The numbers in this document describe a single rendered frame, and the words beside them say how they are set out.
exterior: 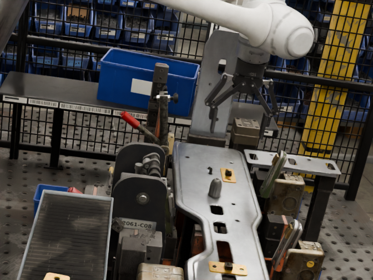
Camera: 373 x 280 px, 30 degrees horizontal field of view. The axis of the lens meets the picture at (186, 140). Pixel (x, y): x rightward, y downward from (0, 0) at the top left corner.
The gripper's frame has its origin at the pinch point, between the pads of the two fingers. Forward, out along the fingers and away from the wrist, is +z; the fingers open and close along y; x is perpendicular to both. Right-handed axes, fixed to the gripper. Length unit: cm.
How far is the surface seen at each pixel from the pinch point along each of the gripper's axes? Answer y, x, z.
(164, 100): -20.9, -1.8, -6.5
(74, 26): -59, 178, 27
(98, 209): -34, -55, -2
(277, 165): 11.3, -7.4, 5.3
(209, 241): -8.2, -36.7, 13.2
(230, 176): 0.5, -1.0, 13.4
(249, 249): 1.1, -37.8, 13.6
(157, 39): -15, 186, 29
